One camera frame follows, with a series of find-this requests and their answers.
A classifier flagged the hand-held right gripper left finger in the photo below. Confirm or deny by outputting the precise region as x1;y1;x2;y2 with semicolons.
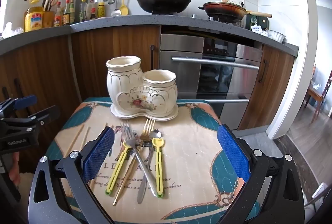
28;126;116;224

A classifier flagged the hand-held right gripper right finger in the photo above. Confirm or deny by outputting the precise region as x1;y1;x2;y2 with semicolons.
217;124;305;224

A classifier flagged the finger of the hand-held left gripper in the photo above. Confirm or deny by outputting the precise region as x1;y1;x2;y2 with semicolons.
16;105;61;126
0;95;37;113

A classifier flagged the wooden chopstick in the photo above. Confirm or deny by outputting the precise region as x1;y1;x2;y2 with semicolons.
64;124;85;158
82;127;90;149

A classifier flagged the yellow plastic spork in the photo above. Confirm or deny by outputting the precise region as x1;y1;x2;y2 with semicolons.
105;139;135;196
152;137;165;198

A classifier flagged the silver fork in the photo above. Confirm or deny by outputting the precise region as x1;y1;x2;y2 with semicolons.
121;123;159;197

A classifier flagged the gold fork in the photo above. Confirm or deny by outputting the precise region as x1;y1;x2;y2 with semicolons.
112;119;155;206

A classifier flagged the silver spoon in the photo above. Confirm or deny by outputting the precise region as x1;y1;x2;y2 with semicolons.
137;129;162;204

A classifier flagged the white floral ceramic utensil holder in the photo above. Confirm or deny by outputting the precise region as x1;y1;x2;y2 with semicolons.
106;56;178;114

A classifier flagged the person's left hand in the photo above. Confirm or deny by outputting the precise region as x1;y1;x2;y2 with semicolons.
9;153;22;185

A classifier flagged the printed horse table cloth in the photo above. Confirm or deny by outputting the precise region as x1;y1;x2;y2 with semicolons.
45;98;260;224

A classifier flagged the white ceramic drip tray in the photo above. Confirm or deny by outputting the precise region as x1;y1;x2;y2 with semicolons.
110;105;179;123

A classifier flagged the white plastic bag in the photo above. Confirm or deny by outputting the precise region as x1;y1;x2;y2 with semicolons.
0;22;24;39

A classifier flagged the narrow wooden base cabinet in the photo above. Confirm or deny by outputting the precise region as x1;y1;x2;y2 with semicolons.
237;45;295;133

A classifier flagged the wide wooden base cabinet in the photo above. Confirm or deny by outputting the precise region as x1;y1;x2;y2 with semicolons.
0;25;161;188

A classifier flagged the large yellow jar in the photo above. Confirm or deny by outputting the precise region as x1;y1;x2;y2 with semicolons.
24;6;44;32

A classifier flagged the yellow utensil crock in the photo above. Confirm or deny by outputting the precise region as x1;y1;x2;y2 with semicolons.
43;10;55;28

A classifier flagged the red-capped sauce bottle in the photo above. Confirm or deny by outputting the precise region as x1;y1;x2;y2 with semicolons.
63;0;71;26
54;1;63;27

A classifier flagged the stainless steel oven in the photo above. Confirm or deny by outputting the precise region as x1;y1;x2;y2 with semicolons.
159;33;263;131

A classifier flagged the wooden dining table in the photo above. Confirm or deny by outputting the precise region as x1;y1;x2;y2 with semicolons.
303;85;322;110

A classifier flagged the wooden chair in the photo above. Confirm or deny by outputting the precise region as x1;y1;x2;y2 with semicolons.
310;64;332;123

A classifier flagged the yellow-capped oil bottle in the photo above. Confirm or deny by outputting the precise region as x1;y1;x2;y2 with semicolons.
78;0;87;22

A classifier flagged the pale plastic bottle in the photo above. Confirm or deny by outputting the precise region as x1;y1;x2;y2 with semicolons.
87;0;98;20

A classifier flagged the grey kitchen countertop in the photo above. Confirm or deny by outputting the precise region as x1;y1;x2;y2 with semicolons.
0;15;299;57

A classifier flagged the yellow squeeze bottle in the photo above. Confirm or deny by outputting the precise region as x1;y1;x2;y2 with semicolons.
97;2;107;18

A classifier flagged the white fluted bowl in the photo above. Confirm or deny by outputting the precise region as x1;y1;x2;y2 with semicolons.
267;29;286;44

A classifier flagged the green canister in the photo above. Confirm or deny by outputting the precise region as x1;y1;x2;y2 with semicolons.
245;14;270;31

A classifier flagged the gas stove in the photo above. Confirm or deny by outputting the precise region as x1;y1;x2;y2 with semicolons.
192;14;245;27

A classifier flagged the red pan with wooden handle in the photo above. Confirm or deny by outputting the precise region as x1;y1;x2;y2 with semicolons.
198;1;273;22

